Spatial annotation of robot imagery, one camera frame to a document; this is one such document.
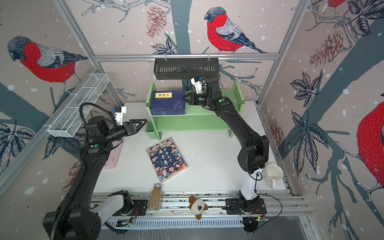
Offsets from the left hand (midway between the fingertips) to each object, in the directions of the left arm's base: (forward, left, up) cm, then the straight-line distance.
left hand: (142, 122), depth 70 cm
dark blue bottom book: (+15, -11, +1) cm, 19 cm away
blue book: (+8, -11, -1) cm, 14 cm away
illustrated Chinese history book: (-6, -8, -29) cm, 30 cm away
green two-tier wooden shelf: (+17, -27, -17) cm, 36 cm away
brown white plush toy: (-31, -26, -28) cm, 49 cm away
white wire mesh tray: (+1, +37, -1) cm, 37 cm away
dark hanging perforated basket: (+52, -18, -3) cm, 56 cm away
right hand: (+14, -18, +2) cm, 23 cm away
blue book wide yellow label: (+8, -11, -3) cm, 13 cm away
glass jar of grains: (-27, -6, -27) cm, 38 cm away
